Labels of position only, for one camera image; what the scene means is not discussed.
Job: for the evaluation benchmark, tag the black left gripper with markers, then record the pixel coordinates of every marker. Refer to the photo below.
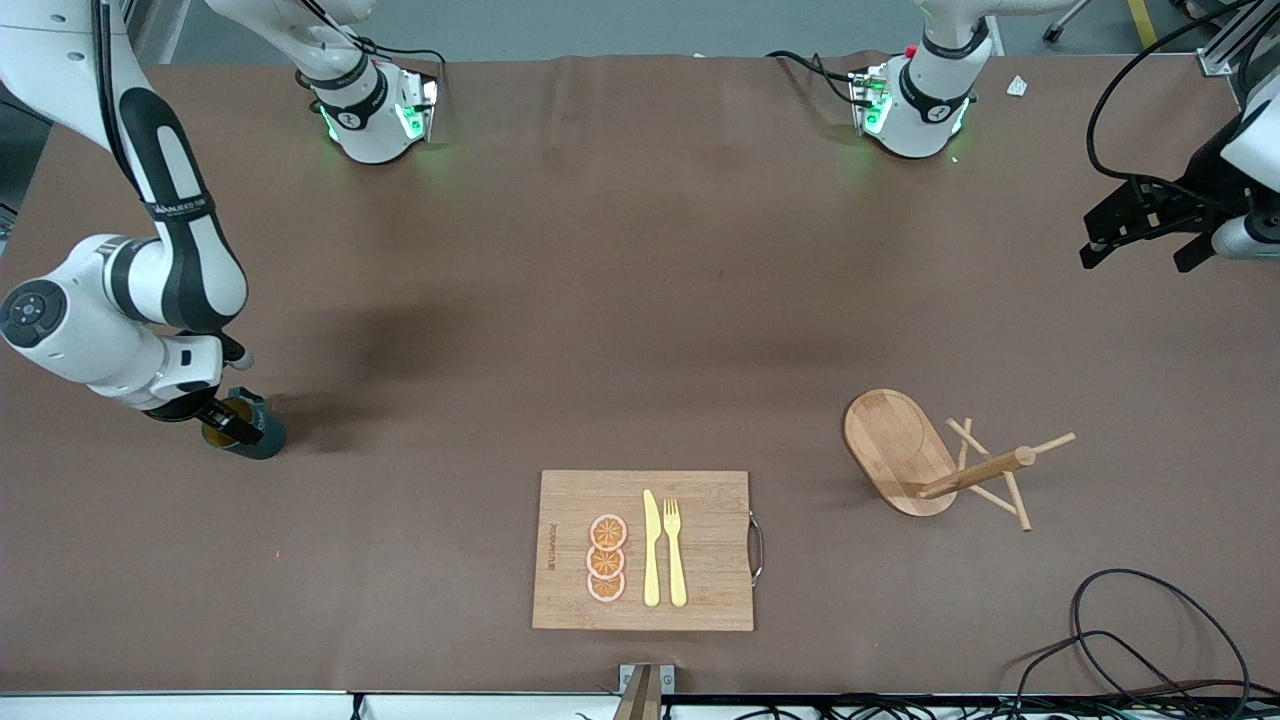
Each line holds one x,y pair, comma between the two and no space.
1199,189

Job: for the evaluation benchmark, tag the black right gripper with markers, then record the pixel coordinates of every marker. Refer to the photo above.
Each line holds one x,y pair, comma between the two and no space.
181,408

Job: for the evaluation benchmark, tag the dark teal cup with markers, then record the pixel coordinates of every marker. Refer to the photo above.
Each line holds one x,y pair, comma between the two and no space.
268,435

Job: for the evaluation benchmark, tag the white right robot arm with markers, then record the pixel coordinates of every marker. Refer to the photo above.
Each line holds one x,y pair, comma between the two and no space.
80,340

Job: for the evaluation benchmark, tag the white paper scrap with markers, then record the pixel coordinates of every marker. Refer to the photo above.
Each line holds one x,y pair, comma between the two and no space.
1017,87

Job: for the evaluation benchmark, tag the wooden mug tree stand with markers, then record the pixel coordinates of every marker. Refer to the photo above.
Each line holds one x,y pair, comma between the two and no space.
880,440

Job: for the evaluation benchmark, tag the orange slice toy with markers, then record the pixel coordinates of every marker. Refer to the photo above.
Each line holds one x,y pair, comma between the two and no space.
605,563
605,588
608,532

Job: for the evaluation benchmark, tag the yellow plastic knife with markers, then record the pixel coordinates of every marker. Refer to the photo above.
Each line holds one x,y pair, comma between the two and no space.
651,560

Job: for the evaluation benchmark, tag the yellow plastic fork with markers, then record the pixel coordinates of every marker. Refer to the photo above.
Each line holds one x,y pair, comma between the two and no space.
676,570

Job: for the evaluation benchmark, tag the brown table mat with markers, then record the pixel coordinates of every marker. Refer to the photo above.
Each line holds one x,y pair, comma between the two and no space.
700,400

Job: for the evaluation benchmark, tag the bamboo cutting board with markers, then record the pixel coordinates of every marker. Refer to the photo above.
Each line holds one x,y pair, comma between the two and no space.
710,540

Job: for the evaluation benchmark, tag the aluminium frame profile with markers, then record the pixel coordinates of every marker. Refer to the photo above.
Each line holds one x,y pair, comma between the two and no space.
1210,62

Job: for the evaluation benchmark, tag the white table edge rail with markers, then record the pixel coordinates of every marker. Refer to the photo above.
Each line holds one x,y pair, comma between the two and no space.
200,708

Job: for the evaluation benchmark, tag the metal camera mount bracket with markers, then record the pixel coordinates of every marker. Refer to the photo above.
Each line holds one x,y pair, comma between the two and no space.
640,700

